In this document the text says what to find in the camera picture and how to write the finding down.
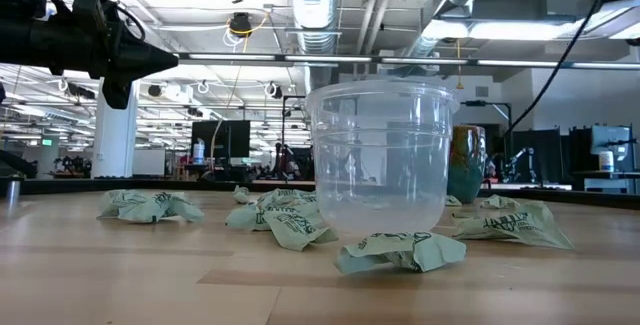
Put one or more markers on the white wipes canister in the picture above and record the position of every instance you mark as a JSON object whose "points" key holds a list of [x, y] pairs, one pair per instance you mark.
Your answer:
{"points": [[606, 161], [198, 152]]}

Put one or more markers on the black ceiling device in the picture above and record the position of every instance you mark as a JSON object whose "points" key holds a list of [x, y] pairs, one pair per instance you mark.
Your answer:
{"points": [[240, 24]]}

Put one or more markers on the white building pillar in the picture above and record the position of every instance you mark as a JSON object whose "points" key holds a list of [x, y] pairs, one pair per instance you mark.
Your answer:
{"points": [[115, 140]]}

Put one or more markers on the black partition panel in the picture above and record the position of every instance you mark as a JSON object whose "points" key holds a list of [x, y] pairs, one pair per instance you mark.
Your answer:
{"points": [[545, 155]]}

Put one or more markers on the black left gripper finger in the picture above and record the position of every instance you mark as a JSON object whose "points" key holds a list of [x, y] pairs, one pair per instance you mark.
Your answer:
{"points": [[145, 57]]}

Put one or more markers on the black pole stand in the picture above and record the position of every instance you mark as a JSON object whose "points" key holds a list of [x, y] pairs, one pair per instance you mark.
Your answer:
{"points": [[283, 130]]}

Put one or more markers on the clear plastic round container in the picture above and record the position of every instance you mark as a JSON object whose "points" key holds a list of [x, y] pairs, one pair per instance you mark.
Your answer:
{"points": [[350, 165]]}

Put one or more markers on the black screen panel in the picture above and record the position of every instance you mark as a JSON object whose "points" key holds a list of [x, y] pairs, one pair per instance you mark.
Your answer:
{"points": [[235, 140]]}

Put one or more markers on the silver metal post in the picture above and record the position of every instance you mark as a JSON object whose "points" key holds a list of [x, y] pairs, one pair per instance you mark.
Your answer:
{"points": [[12, 190]]}

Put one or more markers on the green exit sign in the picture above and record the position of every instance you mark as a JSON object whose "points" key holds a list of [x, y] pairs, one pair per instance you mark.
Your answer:
{"points": [[47, 142]]}

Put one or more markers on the silver ribbed air duct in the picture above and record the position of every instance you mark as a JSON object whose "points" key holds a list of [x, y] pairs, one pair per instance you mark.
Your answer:
{"points": [[312, 5]]}

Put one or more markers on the long ceiling light bar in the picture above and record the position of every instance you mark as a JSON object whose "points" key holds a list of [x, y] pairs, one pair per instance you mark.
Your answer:
{"points": [[325, 58]]}

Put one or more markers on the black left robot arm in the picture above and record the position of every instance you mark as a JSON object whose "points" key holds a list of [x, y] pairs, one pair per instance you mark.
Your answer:
{"points": [[25, 45]]}

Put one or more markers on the teal brown ceramic vase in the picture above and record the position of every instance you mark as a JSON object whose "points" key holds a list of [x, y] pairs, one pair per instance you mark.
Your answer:
{"points": [[467, 165]]}

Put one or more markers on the white board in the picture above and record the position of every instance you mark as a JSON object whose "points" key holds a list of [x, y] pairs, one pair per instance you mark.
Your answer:
{"points": [[149, 162]]}

